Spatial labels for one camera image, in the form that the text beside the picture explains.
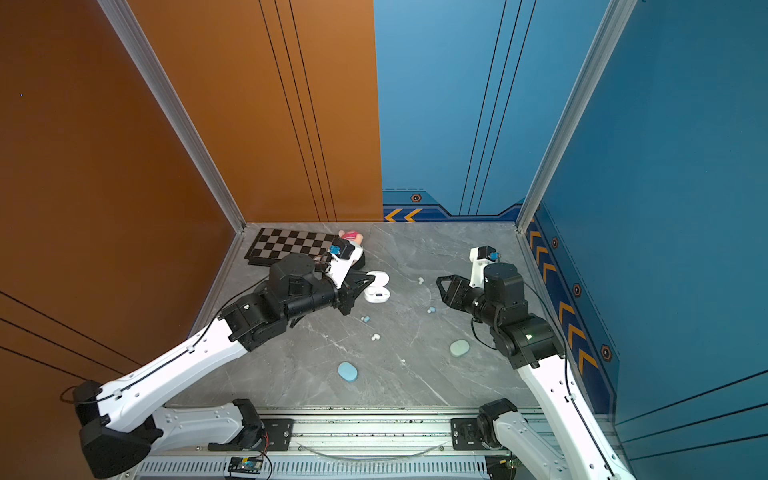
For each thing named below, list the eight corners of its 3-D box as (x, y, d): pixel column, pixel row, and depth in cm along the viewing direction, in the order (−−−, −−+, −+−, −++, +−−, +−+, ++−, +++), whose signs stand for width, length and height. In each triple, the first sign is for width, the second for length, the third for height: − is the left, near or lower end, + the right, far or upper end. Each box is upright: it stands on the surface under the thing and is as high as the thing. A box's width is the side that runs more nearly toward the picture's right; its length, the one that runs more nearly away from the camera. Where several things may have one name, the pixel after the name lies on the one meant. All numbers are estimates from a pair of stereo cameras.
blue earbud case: (337, 381, 84) (336, 379, 82) (339, 364, 87) (338, 361, 85) (356, 381, 84) (356, 378, 82) (358, 364, 87) (357, 361, 85)
